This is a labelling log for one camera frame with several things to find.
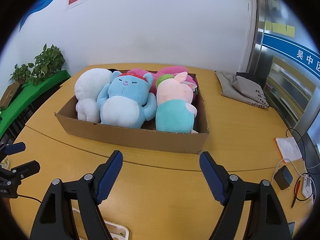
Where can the small potted plant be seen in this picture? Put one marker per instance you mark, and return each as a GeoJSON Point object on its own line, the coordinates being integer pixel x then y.
{"type": "Point", "coordinates": [22, 74]}

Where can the pig plush teal pants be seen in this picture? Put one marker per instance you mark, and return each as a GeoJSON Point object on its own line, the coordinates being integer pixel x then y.
{"type": "Point", "coordinates": [175, 112]}

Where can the white panda plush toy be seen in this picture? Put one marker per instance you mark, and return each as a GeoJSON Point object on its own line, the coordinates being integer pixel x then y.
{"type": "Point", "coordinates": [87, 88]}

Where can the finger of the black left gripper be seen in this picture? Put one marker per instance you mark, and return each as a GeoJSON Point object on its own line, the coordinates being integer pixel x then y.
{"type": "Point", "coordinates": [7, 149]}
{"type": "Point", "coordinates": [24, 171]}

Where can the white orange notebook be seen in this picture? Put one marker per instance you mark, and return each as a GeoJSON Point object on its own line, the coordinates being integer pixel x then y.
{"type": "Point", "coordinates": [288, 149]}

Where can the white tray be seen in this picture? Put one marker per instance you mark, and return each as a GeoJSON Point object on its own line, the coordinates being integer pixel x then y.
{"type": "Point", "coordinates": [117, 231]}

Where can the yellow sticky notes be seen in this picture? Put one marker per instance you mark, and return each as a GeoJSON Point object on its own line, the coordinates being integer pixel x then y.
{"type": "Point", "coordinates": [279, 28]}

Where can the green shelf cover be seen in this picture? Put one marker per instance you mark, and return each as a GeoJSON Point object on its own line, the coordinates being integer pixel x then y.
{"type": "Point", "coordinates": [29, 94]}

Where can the green potted plant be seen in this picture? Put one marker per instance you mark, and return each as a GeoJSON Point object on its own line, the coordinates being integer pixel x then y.
{"type": "Point", "coordinates": [46, 64]}

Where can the grey cloth bag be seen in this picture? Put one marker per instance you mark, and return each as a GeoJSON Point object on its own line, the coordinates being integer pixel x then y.
{"type": "Point", "coordinates": [241, 89]}

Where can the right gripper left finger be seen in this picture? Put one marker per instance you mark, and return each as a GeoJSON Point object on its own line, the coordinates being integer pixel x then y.
{"type": "Point", "coordinates": [55, 220]}

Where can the blue cat plush toy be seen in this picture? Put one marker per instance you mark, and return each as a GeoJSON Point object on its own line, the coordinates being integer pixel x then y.
{"type": "Point", "coordinates": [127, 100]}

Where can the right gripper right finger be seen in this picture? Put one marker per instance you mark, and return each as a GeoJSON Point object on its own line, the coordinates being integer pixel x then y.
{"type": "Point", "coordinates": [266, 218]}

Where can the black power adapter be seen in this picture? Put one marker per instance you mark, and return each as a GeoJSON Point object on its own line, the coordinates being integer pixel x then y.
{"type": "Point", "coordinates": [283, 178]}

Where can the pink plush toy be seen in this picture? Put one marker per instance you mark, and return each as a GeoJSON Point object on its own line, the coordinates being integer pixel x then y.
{"type": "Point", "coordinates": [172, 73]}

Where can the red pen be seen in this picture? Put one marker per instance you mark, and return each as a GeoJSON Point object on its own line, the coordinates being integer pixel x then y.
{"type": "Point", "coordinates": [296, 189]}

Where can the brown cardboard box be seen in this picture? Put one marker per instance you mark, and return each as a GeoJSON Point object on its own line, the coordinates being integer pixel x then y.
{"type": "Point", "coordinates": [146, 137]}

